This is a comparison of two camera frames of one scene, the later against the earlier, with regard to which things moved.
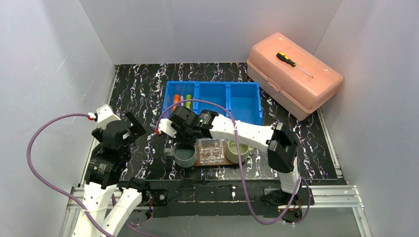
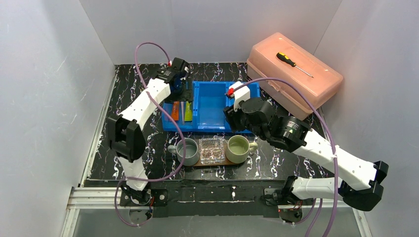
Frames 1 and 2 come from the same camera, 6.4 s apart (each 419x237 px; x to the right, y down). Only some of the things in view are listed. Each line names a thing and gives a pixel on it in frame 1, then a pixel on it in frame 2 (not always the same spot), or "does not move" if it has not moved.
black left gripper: (131, 126) -> (183, 93)
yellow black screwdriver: (281, 56) does not move
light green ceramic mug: (231, 153) does not move
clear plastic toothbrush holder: (211, 150) does not move
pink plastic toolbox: (303, 83) does not move
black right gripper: (183, 131) -> (229, 115)
